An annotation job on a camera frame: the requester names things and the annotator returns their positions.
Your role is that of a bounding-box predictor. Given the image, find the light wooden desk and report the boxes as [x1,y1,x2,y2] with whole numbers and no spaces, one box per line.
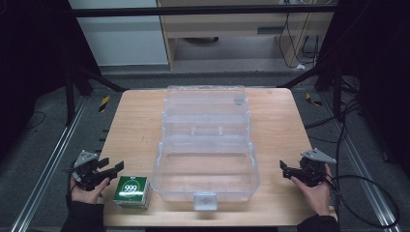
[156,0,336,71]

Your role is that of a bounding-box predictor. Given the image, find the green and white carton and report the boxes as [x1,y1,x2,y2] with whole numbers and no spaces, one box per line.
[112,175,153,211]

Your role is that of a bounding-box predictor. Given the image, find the black floor cables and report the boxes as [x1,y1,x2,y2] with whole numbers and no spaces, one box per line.
[304,76,363,145]

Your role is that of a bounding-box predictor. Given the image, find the black cables under desk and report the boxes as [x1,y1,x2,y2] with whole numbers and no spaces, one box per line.
[278,12,321,70]

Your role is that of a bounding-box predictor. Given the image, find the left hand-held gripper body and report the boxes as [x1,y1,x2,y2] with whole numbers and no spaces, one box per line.
[69,149,112,191]

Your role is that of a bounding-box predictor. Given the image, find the person's left hand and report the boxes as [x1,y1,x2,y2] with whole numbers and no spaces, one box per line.
[70,176,111,205]

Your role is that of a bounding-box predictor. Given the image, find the thin black floor cable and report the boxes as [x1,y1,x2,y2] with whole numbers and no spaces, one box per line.
[23,110,46,131]

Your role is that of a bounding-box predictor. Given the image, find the person's right hand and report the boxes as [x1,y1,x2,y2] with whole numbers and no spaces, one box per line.
[289,163,334,218]

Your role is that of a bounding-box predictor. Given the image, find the white cabinet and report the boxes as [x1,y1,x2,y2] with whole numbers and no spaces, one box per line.
[68,0,169,68]

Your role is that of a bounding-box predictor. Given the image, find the clear plastic storage box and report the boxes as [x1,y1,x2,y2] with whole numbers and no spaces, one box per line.
[150,84,261,213]

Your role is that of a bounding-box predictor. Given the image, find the black metal stand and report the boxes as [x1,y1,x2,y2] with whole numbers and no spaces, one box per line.
[63,62,129,128]
[276,56,345,123]

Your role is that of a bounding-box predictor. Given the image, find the black curtain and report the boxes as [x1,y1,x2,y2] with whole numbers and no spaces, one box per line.
[317,0,410,180]
[0,0,102,162]

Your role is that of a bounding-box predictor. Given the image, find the yellow and black tape strip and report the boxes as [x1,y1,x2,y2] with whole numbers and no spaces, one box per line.
[305,92,324,107]
[98,95,111,113]

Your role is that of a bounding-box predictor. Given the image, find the aluminium floor rail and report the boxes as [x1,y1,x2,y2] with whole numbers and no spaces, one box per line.
[9,96,90,232]
[321,92,404,232]

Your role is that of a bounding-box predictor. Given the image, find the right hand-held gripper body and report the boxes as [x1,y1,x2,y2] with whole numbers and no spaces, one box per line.
[289,147,337,189]

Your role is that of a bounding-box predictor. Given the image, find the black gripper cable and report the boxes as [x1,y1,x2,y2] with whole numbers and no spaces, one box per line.
[323,173,401,229]

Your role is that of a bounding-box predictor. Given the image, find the black horizontal metal bar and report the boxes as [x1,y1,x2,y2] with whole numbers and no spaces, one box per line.
[71,4,338,18]

